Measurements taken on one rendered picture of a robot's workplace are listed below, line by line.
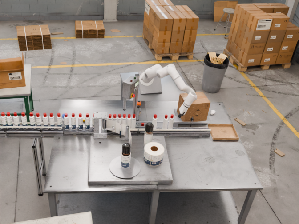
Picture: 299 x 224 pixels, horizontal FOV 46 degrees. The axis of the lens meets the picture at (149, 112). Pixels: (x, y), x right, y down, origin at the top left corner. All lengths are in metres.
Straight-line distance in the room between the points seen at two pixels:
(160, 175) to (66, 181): 0.89
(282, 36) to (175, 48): 2.12
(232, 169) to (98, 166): 1.37
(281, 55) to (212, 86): 1.96
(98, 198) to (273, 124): 3.27
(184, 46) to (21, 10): 3.98
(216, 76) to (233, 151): 2.55
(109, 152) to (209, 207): 1.33
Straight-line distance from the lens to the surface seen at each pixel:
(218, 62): 6.31
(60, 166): 3.59
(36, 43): 7.60
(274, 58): 7.71
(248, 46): 7.24
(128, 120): 3.82
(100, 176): 3.40
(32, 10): 9.05
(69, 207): 4.03
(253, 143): 5.56
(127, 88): 3.64
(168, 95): 4.67
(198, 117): 4.21
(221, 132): 4.20
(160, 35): 7.12
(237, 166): 3.81
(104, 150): 3.67
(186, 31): 7.28
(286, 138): 5.91
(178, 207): 4.08
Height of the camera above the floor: 3.34
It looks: 36 degrees down
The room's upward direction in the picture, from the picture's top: 6 degrees clockwise
